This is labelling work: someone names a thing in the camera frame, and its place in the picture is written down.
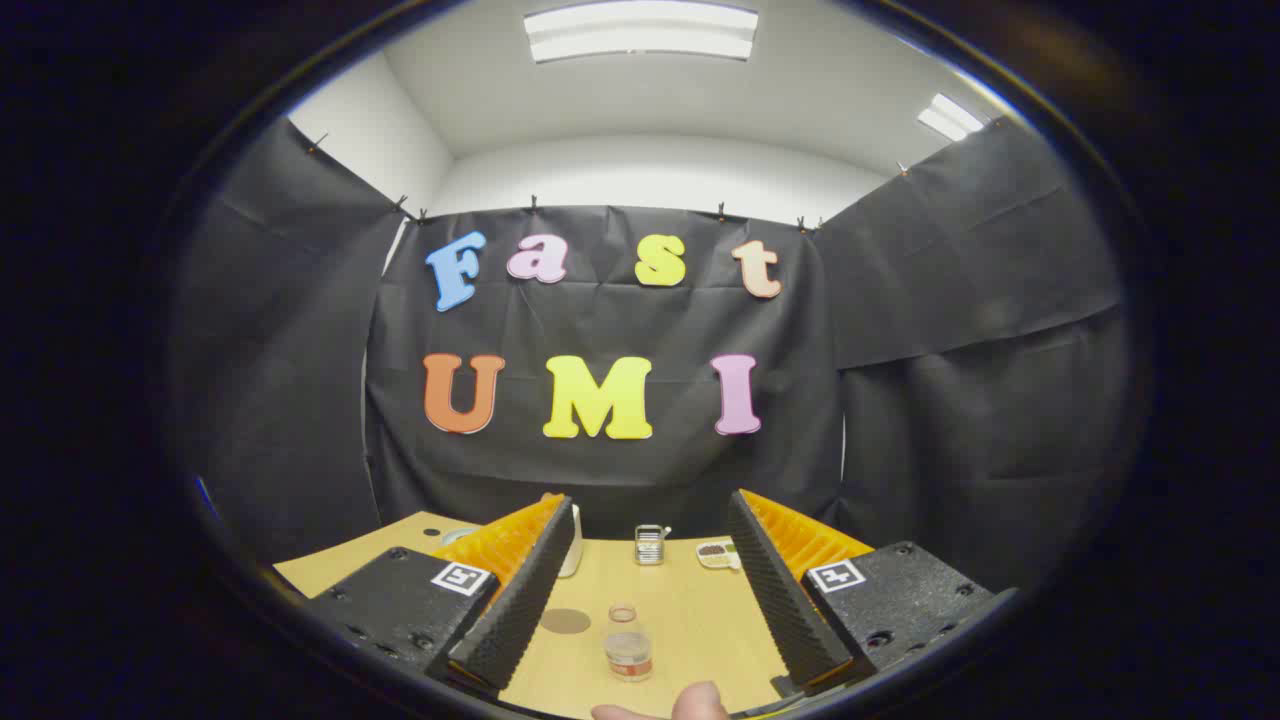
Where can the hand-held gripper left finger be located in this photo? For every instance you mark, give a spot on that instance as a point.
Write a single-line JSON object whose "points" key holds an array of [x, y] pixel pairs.
{"points": [[520, 600]]}

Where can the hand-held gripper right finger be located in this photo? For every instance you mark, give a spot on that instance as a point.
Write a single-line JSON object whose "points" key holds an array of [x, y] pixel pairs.
{"points": [[785, 600]]}

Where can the round brown coaster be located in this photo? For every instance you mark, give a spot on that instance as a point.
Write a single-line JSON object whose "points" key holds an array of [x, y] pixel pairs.
{"points": [[565, 621]]}

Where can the clear plastic juice bottle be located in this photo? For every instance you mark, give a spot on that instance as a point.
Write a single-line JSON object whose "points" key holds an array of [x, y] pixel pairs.
{"points": [[628, 650]]}

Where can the white toaster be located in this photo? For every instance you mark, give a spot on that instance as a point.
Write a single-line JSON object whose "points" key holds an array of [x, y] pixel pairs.
{"points": [[572, 550]]}

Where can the white divided snack dish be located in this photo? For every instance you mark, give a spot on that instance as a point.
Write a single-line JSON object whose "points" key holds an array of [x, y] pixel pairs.
{"points": [[714, 553]]}

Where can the pale green plate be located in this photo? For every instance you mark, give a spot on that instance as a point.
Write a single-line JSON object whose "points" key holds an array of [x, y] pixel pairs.
{"points": [[460, 535]]}

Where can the wooden table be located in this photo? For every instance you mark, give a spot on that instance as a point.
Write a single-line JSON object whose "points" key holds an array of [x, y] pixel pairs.
{"points": [[690, 620]]}

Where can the small metal rack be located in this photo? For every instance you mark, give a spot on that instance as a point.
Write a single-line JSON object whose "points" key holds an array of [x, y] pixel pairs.
{"points": [[650, 547]]}

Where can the black backdrop cloth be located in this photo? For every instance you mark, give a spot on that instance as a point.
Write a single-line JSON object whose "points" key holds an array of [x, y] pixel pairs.
{"points": [[620, 470]]}

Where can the small ceiling light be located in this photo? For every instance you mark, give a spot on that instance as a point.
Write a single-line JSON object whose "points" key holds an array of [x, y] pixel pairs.
{"points": [[950, 117]]}

